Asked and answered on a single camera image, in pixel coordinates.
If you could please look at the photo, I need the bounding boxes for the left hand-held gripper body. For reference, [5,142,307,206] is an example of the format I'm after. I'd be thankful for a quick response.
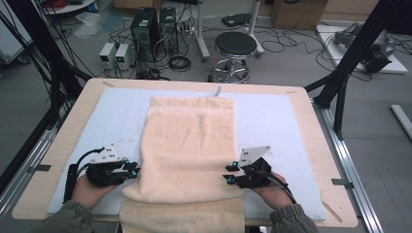
[86,144,130,188]

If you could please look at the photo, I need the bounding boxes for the brown cardboard box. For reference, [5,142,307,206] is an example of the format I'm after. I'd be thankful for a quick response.
[270,0,328,30]

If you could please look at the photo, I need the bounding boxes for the coiled black cable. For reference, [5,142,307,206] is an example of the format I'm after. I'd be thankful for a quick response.
[168,55,192,72]

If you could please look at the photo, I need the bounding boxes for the white base board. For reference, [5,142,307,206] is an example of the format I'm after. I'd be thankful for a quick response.
[316,23,408,75]

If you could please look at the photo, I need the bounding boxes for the white tube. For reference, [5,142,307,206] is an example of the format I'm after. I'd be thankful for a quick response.
[390,104,412,142]

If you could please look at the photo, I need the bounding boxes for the white metal stand leg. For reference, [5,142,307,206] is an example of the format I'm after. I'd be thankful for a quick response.
[246,0,265,57]
[193,0,212,62]

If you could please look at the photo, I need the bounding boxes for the silver table side rail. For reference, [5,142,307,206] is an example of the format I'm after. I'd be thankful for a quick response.
[0,129,56,215]
[312,98,385,233]

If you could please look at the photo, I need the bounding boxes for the round white table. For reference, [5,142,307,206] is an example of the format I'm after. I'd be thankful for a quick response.
[42,0,98,16]

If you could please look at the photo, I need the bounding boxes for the clear plastic sheet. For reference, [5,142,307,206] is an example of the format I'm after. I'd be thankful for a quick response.
[74,12,125,40]

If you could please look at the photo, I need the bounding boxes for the flat black device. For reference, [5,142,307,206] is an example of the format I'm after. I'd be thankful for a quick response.
[222,13,252,27]

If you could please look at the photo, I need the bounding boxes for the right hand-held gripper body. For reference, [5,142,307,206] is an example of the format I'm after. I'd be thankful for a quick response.
[236,145,273,189]

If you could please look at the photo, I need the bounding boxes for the black round stool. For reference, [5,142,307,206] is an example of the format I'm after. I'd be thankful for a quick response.
[212,31,258,84]

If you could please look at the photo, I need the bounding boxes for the pale foam table mat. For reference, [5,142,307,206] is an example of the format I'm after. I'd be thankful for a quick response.
[47,86,327,221]

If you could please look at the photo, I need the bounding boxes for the cream terry towel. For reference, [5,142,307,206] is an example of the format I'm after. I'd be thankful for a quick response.
[119,95,246,233]

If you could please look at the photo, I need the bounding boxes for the slim black computer tower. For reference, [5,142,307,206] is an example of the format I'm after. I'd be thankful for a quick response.
[158,7,180,54]

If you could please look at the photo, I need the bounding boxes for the white power supply unit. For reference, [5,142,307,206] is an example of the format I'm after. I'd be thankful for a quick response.
[115,43,134,71]
[98,42,117,70]

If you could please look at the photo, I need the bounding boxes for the black metal frame strut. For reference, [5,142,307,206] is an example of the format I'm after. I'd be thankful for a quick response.
[304,0,412,140]

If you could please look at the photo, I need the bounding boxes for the person's left hand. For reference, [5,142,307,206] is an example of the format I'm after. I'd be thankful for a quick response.
[71,174,120,210]

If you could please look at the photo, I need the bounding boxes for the person's right hand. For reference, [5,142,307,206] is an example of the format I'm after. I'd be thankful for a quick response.
[251,172,295,211]

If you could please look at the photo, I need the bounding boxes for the large black computer tower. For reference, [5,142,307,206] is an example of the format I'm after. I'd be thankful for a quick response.
[130,8,161,62]

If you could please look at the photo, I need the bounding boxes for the loose black floor cables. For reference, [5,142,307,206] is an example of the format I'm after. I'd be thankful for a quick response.
[258,27,326,64]

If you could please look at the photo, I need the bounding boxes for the grey machine on board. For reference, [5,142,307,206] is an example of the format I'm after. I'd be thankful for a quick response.
[333,22,396,74]

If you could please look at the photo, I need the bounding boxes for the black metal frame with cables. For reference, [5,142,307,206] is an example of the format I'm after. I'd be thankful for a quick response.
[6,0,93,130]

